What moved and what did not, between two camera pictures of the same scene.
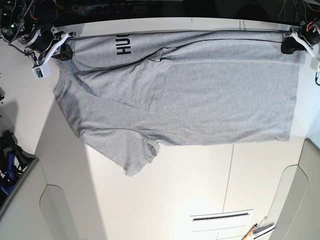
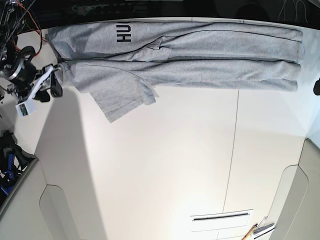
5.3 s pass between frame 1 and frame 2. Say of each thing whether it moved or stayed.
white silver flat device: stayed
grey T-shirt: moved
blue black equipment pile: stayed
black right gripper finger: moved
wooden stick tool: stayed
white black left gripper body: moved
